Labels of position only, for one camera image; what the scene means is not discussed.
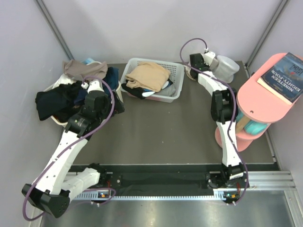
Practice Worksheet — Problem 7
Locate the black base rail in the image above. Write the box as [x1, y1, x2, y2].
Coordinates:
[68, 164, 249, 197]

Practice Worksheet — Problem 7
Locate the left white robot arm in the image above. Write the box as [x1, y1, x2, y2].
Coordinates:
[22, 77, 115, 221]

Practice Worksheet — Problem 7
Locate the beige folded garment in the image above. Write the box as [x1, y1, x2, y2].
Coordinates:
[125, 61, 170, 92]

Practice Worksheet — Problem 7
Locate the black garment pile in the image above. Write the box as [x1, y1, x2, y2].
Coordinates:
[35, 81, 84, 121]

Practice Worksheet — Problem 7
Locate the white perforated plastic basket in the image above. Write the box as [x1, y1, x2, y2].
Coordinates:
[120, 58, 185, 103]

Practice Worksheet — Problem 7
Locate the dark blue paperback book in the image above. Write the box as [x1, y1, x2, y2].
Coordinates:
[257, 52, 303, 105]

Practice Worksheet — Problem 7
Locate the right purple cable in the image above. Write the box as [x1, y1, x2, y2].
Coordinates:
[179, 37, 249, 205]

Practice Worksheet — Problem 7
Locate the grey garment in basket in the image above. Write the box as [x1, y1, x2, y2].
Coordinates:
[154, 85, 176, 97]

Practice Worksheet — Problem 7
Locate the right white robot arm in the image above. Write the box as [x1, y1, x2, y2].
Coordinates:
[188, 52, 247, 188]

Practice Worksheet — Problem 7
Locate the teal item under table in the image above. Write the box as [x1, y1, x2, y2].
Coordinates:
[236, 111, 270, 136]

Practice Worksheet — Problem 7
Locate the pink two-tier side table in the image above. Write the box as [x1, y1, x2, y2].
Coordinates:
[214, 52, 303, 152]

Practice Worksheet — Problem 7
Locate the black white sock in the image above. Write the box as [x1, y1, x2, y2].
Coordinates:
[122, 79, 174, 99]

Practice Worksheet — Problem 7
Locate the taupe garment on hamper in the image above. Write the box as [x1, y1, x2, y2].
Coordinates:
[62, 60, 108, 80]

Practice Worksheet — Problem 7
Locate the cream laundry hamper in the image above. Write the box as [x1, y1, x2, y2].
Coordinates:
[44, 74, 123, 127]

